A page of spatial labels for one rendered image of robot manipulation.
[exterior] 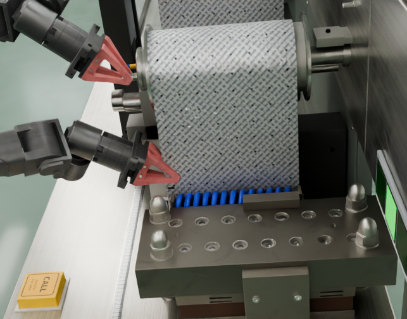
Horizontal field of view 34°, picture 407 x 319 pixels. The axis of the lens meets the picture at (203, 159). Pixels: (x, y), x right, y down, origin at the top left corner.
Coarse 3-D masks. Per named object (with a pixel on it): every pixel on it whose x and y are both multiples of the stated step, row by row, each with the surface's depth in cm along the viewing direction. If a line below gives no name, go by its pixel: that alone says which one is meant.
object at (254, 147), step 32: (160, 128) 110; (192, 128) 110; (224, 128) 110; (256, 128) 110; (288, 128) 110; (192, 160) 114; (224, 160) 113; (256, 160) 113; (288, 160) 113; (192, 192) 117; (256, 192) 117
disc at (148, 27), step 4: (148, 24) 109; (148, 28) 108; (152, 28) 113; (144, 32) 106; (148, 32) 107; (144, 36) 106; (148, 36) 107; (144, 40) 105; (144, 44) 105; (144, 48) 105; (144, 52) 105; (144, 56) 104; (144, 60) 104; (148, 60) 105; (148, 64) 105; (148, 68) 105; (148, 72) 104; (148, 76) 105; (148, 80) 105; (148, 84) 105; (148, 88) 105; (148, 92) 106; (152, 96) 107; (152, 100) 107; (152, 104) 108; (152, 108) 110
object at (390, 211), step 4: (388, 188) 82; (388, 192) 83; (388, 196) 83; (388, 200) 83; (392, 200) 80; (388, 204) 83; (392, 204) 80; (388, 208) 83; (392, 208) 81; (388, 212) 83; (392, 212) 81; (388, 216) 84; (392, 216) 81; (388, 220) 84; (392, 220) 81; (388, 224) 84; (392, 224) 81; (392, 228) 81; (392, 232) 82; (392, 236) 82
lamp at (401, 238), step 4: (400, 220) 77; (400, 224) 77; (400, 228) 77; (400, 232) 77; (404, 232) 75; (396, 236) 80; (400, 236) 78; (404, 236) 75; (396, 240) 80; (400, 240) 78; (404, 240) 75; (396, 244) 80; (400, 244) 78; (404, 244) 76; (400, 248) 78; (404, 248) 76; (400, 252) 78; (404, 252) 76; (400, 256) 78; (404, 256) 76; (404, 260) 76; (404, 264) 76; (404, 268) 76
